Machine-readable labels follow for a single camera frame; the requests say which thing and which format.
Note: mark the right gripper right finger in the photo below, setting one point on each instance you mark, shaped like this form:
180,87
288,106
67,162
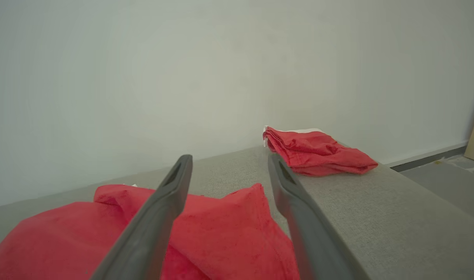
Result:
312,241

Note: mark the dark grey skirting board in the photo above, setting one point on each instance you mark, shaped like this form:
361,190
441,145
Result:
427,158

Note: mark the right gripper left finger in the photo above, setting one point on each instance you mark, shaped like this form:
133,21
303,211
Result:
151,229

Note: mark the red jersey with white sleeves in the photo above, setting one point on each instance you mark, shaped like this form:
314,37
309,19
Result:
229,233

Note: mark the red shorts with white stripe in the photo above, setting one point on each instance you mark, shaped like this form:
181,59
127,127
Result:
318,153

